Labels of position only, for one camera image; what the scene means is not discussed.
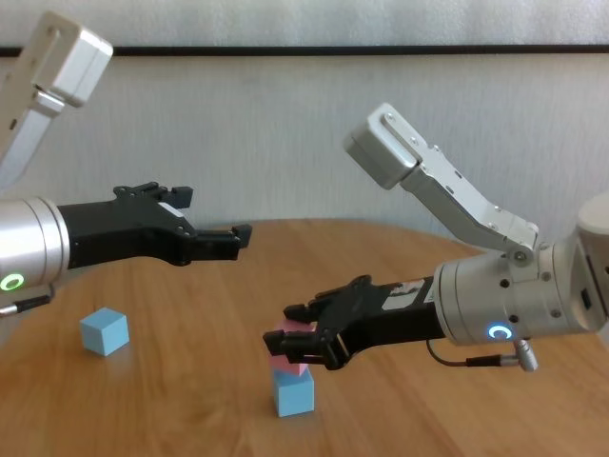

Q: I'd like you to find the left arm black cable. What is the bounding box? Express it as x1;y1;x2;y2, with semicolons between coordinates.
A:
0;293;52;316

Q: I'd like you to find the pink cube block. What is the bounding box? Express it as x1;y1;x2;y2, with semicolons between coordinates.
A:
267;318;319;377

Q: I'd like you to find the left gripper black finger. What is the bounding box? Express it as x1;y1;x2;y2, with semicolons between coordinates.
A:
112;181;194;211
184;223;254;264

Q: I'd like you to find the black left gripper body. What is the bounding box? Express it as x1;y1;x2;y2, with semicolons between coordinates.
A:
56;187;200;270

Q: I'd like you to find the light blue cube block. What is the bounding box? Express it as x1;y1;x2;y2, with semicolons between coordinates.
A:
271;368;316;419
79;307;130;357

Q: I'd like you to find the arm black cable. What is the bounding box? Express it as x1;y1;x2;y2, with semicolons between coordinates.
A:
425;338;540;372
0;293;52;316

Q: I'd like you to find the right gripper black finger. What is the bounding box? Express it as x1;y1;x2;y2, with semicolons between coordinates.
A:
263;330;347;371
284;296;330;324

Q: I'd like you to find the black wall rail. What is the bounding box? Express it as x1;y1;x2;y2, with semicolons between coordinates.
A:
0;45;609;59

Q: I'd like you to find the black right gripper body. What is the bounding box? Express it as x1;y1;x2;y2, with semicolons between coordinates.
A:
313;274;451;372

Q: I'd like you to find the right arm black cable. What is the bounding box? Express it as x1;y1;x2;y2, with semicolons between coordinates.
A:
425;338;540;372

